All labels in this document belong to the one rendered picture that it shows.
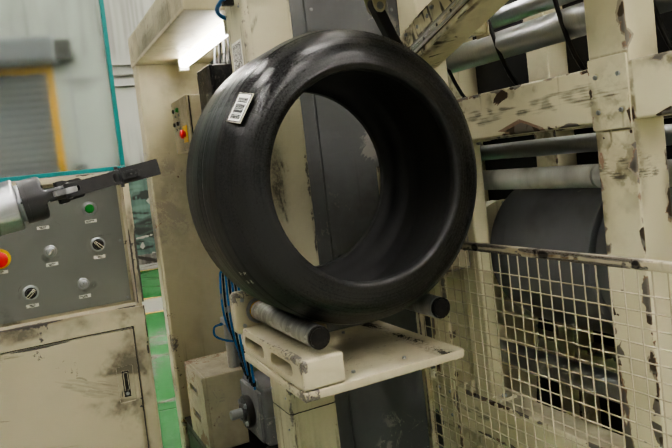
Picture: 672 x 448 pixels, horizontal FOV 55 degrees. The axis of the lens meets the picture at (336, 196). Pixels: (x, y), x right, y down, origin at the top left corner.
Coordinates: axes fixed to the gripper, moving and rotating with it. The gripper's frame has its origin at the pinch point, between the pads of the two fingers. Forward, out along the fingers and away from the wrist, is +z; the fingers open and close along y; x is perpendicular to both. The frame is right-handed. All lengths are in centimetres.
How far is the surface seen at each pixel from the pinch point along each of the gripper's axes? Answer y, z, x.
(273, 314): 8.2, 19.7, 36.8
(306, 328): -9.2, 19.8, 36.7
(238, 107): -10.5, 18.0, -6.5
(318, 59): -12.4, 35.0, -11.6
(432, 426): 26, 60, 88
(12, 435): 60, -38, 56
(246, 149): -12.2, 16.8, 1.0
